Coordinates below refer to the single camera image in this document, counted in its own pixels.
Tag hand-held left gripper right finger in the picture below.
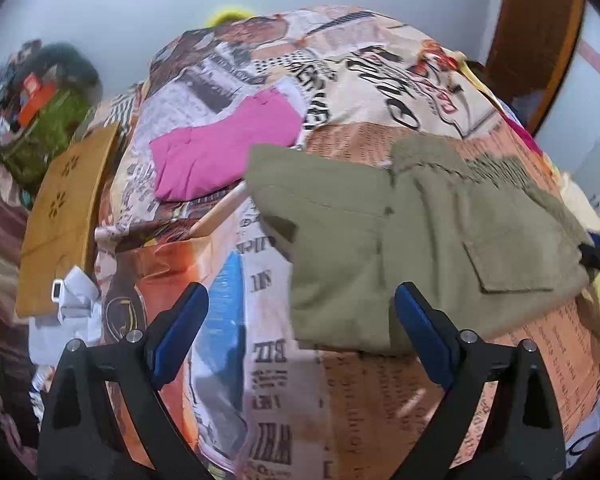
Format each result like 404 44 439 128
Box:
394 281 566 480

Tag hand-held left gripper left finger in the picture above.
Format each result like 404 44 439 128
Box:
37 282 211 480

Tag olive green pants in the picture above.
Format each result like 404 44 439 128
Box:
244 135 593 356

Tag white cloth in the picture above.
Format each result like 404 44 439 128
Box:
27 266 103 366

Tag wooden stick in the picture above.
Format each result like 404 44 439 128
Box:
94 180 251 243

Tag bamboo lap table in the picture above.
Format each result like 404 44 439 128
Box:
15 122 122 318

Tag pink cloth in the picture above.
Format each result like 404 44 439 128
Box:
149 87 305 202

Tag wooden wardrobe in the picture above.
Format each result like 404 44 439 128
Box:
525 0 588 136

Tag printed blanket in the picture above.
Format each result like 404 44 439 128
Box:
87 5 600 480

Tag wooden door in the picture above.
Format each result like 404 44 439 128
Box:
485 0 566 106

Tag green printed bag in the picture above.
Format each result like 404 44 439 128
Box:
2 87 93 186

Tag orange box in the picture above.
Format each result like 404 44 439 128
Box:
17 74 58 126

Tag yellow foam hoop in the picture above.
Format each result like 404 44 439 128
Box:
204 5 256 28

